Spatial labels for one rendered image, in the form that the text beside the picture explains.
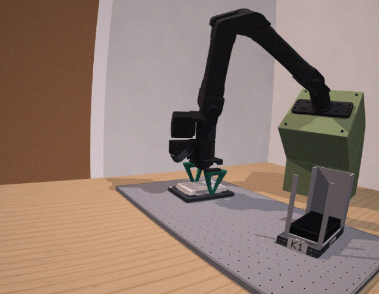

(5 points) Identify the white well plate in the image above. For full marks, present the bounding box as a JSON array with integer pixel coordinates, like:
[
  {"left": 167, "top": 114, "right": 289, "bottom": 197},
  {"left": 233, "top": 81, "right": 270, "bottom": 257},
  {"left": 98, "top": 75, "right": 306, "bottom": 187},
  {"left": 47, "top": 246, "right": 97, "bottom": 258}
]
[{"left": 176, "top": 180, "right": 226, "bottom": 196}]

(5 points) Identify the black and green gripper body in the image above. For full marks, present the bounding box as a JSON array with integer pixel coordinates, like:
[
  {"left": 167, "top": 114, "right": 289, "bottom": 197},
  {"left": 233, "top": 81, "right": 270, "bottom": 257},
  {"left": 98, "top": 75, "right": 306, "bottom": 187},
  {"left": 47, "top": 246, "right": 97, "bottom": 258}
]
[{"left": 187, "top": 139, "right": 223, "bottom": 172}]

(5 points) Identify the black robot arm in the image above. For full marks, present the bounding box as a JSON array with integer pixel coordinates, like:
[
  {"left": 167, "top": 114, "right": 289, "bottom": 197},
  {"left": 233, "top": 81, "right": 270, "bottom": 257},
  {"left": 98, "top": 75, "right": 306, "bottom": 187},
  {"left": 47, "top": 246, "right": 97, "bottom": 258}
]
[{"left": 169, "top": 9, "right": 354, "bottom": 163}]

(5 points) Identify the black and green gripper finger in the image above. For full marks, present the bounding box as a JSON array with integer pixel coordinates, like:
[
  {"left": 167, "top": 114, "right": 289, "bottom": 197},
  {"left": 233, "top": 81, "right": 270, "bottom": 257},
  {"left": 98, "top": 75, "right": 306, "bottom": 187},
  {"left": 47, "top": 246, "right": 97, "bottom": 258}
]
[
  {"left": 183, "top": 162, "right": 202, "bottom": 182},
  {"left": 204, "top": 169, "right": 227, "bottom": 195}
]

